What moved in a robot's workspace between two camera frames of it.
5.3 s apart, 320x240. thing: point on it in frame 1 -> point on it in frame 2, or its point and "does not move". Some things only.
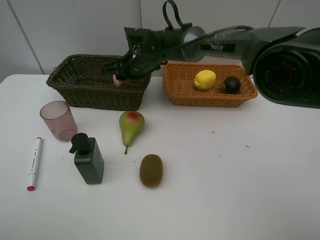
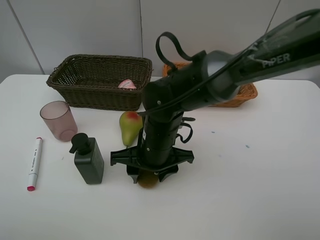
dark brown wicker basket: x=84 y=84 does not move
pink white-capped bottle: x=116 y=81 -> x=127 y=83
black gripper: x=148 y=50 -> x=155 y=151
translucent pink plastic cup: x=58 y=115 does not move
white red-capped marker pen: x=34 y=166 does not move
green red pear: x=131 y=123 does not move
